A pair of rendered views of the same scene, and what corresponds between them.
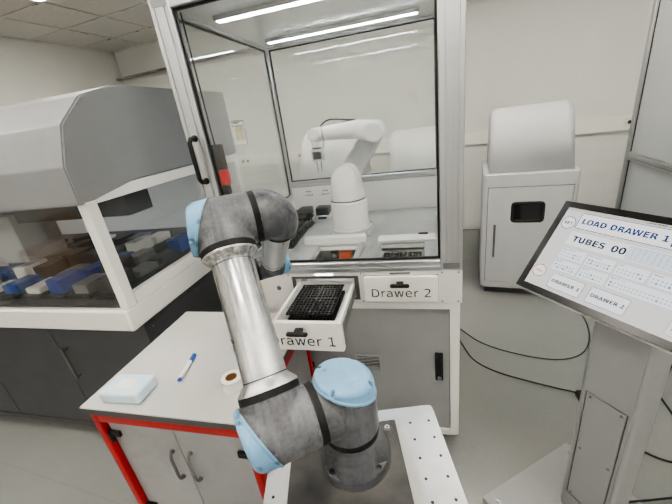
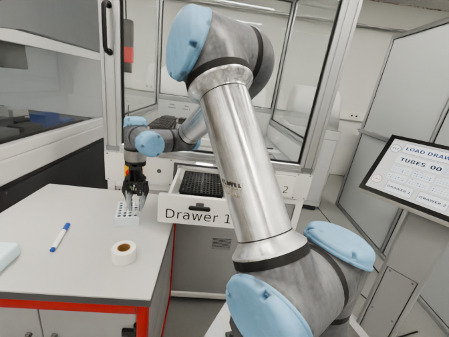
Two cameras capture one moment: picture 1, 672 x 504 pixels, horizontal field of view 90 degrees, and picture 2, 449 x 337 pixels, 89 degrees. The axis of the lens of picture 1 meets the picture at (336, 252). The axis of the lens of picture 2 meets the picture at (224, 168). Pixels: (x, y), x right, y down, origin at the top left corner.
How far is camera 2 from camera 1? 0.49 m
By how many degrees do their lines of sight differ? 20
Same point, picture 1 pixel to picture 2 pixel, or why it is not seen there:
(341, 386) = (355, 247)
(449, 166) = (326, 92)
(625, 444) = (410, 303)
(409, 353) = not seen: hidden behind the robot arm
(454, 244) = (313, 154)
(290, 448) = (324, 324)
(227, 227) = (238, 45)
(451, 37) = not seen: outside the picture
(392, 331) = not seen: hidden behind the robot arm
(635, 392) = (427, 266)
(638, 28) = (363, 65)
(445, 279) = (299, 180)
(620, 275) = (439, 184)
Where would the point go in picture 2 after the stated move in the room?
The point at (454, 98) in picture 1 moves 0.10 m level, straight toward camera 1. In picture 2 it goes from (344, 41) to (356, 35)
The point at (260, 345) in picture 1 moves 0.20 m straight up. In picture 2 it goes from (276, 192) to (313, 37)
